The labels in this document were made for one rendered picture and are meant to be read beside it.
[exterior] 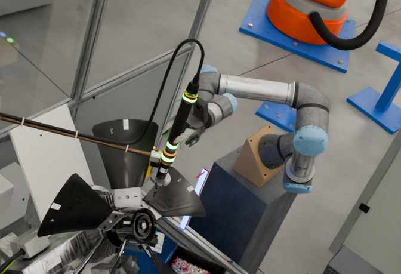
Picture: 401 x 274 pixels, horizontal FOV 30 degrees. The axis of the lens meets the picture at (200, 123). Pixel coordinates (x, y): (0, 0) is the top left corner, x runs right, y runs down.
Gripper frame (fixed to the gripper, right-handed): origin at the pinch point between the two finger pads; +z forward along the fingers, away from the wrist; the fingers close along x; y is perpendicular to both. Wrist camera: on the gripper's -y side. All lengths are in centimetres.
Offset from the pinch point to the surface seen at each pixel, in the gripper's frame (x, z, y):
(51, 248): 11, 31, 42
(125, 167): 11.1, 1.2, 22.2
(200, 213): -10.7, -23.3, 41.7
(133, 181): 6.6, 1.1, 25.4
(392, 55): 19, -345, 105
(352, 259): -63, -39, 30
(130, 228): -3.8, 12.2, 31.9
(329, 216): -22, -207, 154
